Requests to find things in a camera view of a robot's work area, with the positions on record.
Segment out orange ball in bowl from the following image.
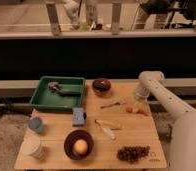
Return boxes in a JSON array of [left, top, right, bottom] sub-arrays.
[[73, 139, 88, 155]]

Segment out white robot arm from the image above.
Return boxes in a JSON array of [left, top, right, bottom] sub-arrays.
[[134, 71, 196, 171]]

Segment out grey tool in tray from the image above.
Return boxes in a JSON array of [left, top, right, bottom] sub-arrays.
[[48, 82, 81, 96]]

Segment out bunch of dark grapes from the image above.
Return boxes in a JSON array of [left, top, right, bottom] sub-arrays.
[[117, 146, 150, 163]]

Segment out white stacked cups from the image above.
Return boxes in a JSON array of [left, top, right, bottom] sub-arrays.
[[21, 136, 44, 160]]

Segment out small red bowl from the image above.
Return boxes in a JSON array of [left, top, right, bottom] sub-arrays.
[[92, 78, 111, 96]]

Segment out green plastic tray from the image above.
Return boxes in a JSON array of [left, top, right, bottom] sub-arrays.
[[30, 76, 85, 113]]

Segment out wooden spatula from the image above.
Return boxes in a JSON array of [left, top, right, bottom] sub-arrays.
[[95, 119, 122, 130]]

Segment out blue sponge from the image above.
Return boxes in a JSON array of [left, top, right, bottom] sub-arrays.
[[73, 108, 87, 127]]

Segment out dark brown bowl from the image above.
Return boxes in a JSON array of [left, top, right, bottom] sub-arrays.
[[64, 129, 94, 160]]

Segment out light blue cup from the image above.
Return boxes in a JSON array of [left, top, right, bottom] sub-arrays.
[[28, 117, 44, 134]]

